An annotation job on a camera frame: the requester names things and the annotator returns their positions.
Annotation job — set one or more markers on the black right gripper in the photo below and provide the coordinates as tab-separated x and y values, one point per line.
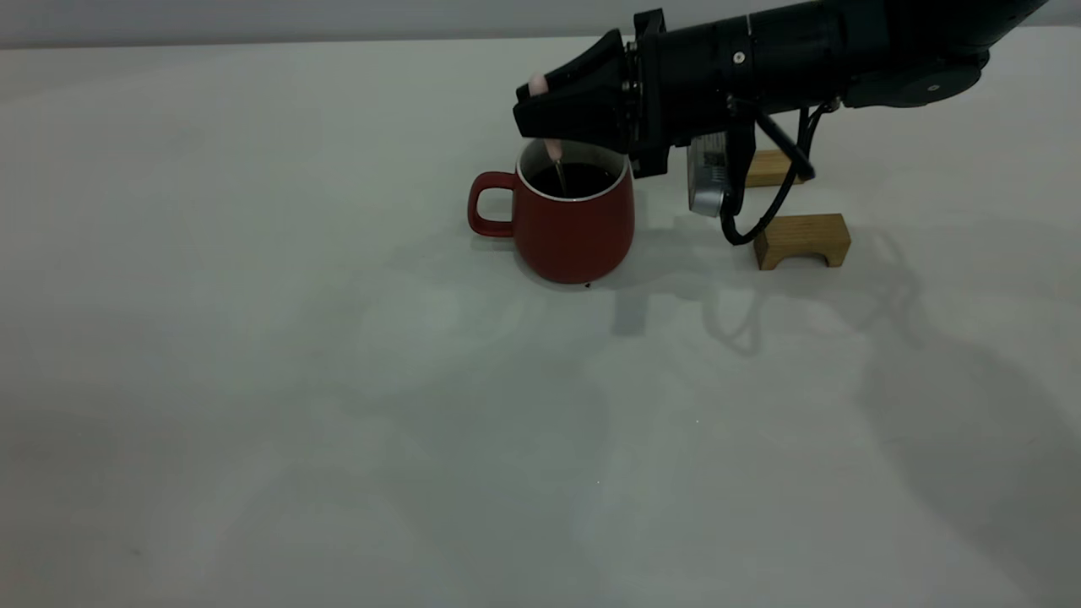
692	76

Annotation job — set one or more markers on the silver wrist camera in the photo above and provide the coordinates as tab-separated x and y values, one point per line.
708	173

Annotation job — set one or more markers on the flat wooden block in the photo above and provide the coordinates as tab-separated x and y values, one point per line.
764	169

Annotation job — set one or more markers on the arched wooden block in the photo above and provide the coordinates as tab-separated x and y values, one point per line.
802	236

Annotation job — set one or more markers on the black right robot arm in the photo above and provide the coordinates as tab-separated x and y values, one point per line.
887	51

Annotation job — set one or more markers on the red ceramic cup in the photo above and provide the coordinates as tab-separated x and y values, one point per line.
574	241

